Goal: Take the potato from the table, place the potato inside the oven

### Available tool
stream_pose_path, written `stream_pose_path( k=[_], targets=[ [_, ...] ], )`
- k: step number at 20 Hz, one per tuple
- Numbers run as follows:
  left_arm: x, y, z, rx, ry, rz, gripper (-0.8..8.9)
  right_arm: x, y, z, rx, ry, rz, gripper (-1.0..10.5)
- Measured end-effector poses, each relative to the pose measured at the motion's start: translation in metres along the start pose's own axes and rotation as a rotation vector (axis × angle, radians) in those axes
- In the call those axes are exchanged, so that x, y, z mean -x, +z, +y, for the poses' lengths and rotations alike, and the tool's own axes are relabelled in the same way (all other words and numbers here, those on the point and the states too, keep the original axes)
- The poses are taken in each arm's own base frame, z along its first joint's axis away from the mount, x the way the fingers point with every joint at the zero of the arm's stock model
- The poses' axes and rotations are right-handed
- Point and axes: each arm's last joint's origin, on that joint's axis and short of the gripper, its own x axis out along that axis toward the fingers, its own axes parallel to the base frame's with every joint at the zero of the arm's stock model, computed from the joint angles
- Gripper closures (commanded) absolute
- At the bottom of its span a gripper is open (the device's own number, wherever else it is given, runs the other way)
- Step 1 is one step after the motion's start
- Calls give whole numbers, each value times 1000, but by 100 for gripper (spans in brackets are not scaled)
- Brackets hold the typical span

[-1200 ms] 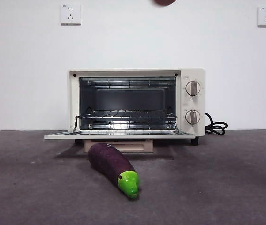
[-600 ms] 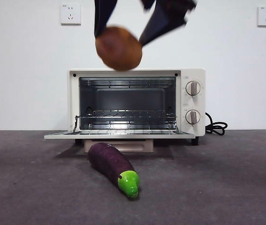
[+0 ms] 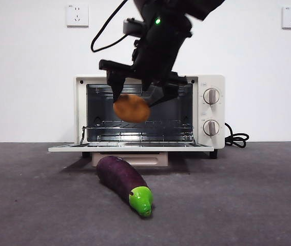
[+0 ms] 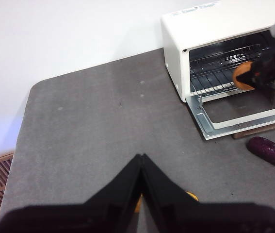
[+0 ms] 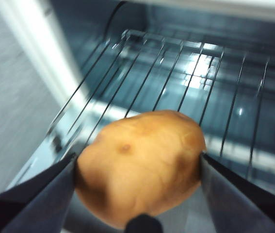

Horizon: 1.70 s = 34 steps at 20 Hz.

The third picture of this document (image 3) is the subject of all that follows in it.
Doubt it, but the brown potato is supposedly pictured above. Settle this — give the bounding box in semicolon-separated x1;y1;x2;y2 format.
112;93;151;124

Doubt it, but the oven door with beige handle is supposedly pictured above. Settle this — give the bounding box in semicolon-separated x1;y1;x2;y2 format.
48;142;215;169

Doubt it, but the beige oven knob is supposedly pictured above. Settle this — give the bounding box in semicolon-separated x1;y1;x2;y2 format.
203;88;222;106
203;119;220;136

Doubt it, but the white toaster oven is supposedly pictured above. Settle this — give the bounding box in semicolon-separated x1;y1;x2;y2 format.
73;74;226;160

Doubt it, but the purple eggplant with green stem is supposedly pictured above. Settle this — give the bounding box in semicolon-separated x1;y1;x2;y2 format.
95;155;154;218

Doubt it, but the metal wire oven rack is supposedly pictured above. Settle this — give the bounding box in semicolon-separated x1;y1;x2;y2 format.
82;119;195;136

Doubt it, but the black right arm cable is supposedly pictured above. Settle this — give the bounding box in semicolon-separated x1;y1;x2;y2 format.
90;0;135;53

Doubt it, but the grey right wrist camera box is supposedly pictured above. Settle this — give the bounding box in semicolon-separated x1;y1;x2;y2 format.
123;18;146;35

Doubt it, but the black oven power cable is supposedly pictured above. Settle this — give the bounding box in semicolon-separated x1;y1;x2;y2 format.
224;122;250;149

